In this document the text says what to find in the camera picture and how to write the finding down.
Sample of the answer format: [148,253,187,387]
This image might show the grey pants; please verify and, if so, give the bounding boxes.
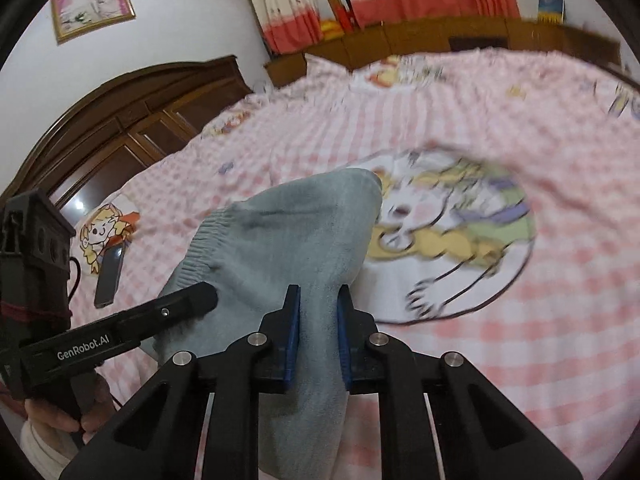
[155,169,383,478]

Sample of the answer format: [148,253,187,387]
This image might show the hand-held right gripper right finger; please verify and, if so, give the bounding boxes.
[337,284,583,480]

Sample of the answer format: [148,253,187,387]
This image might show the framed wall photo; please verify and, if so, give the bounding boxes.
[50,0,137,46]

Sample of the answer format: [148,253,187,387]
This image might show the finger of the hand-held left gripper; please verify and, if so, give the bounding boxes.
[122,281,219,356]

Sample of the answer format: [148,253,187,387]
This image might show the person's left hand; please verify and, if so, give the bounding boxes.
[24,374,115,433]

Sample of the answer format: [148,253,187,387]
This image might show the narrow cream and red curtain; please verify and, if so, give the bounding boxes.
[239,0,326,55]

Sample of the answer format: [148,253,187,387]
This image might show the person's left forearm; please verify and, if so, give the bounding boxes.
[19,417,76,480]

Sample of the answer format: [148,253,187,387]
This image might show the black smartphone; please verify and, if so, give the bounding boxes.
[94,245,126,309]

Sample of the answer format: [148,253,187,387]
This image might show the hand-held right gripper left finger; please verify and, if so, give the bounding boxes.
[59,284,301,480]

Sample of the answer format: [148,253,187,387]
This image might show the wooden headboard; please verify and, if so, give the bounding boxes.
[2,55,253,211]

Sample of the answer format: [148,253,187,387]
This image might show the blue book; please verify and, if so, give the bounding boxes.
[537,0,566,23]

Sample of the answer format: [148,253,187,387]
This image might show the low wooden cabinet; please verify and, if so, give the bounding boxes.
[264,15,621,88]

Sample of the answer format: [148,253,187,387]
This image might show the pink checked bedsheet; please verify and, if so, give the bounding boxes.
[0,49,640,480]

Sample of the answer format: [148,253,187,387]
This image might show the black cable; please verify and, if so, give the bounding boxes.
[67,256,82,306]

